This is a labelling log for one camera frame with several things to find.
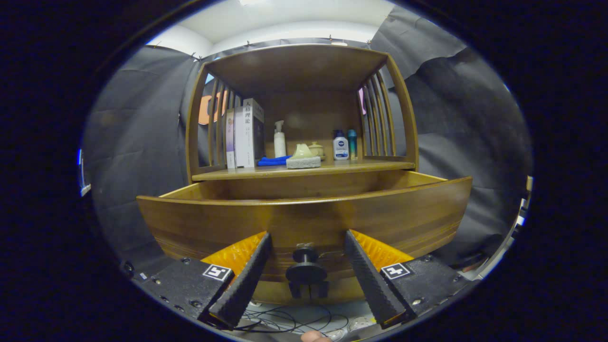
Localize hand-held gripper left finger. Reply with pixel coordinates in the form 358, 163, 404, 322
134, 231, 274, 331

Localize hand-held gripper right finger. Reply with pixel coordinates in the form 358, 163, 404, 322
344, 229, 471, 329

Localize black drawer knob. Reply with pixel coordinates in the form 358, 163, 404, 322
285, 246, 329, 300

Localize wooden drawer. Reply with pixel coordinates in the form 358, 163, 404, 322
136, 170, 473, 305

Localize wooden countertop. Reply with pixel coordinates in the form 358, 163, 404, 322
191, 159, 415, 181

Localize wooden cabinet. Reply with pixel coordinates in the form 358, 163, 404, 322
185, 44, 419, 183

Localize black floor device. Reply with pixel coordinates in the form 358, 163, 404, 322
120, 259, 148, 283

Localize blue folded cloth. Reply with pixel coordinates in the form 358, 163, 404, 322
257, 155, 292, 167

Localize white blue-capped lotion bottle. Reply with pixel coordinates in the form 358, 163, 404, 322
332, 130, 350, 161

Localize large white book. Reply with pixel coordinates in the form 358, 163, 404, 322
235, 98, 265, 168

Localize white pump bottle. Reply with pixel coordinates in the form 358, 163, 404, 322
274, 120, 287, 158

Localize thin purple book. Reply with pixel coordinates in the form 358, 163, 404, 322
225, 108, 237, 169

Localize black floor cables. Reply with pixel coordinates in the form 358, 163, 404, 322
235, 304, 352, 340

